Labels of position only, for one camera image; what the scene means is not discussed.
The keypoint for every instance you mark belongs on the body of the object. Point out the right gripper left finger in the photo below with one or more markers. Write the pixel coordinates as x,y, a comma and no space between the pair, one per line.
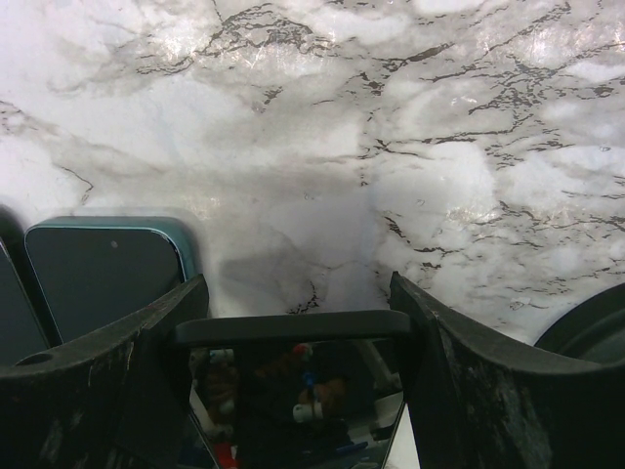
114,398

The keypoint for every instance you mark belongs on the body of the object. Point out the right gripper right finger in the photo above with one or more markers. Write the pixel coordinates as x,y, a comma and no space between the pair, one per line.
478,398

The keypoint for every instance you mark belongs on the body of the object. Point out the black phone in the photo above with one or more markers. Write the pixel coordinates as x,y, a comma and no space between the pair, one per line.
316,391
22,333

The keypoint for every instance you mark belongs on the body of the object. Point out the teal-backed phone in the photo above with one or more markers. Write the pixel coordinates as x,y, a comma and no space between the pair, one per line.
95,270

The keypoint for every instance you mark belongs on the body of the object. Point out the black round phone stand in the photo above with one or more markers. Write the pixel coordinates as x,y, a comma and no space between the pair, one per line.
592,331

